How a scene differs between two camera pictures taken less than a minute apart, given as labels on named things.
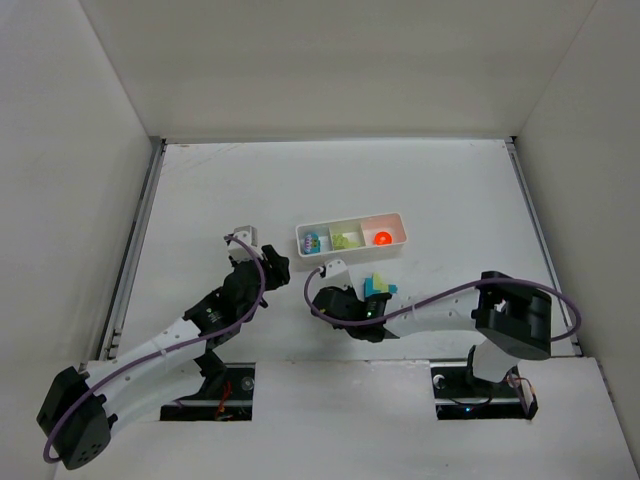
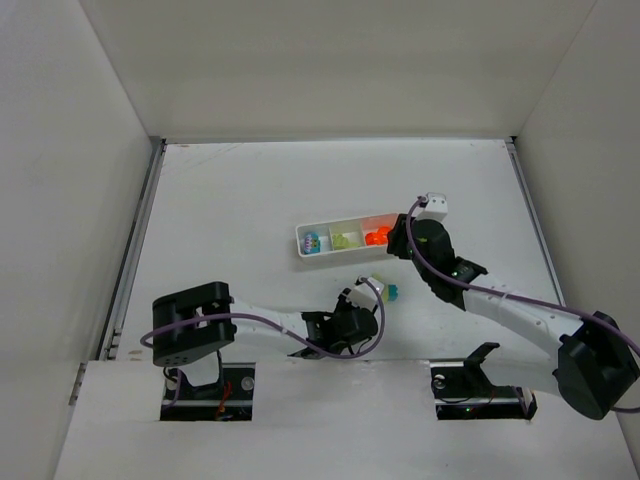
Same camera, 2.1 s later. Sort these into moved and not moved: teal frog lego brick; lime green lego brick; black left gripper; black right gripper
Moved: black left gripper; black right gripper
Not moved: lime green lego brick; teal frog lego brick
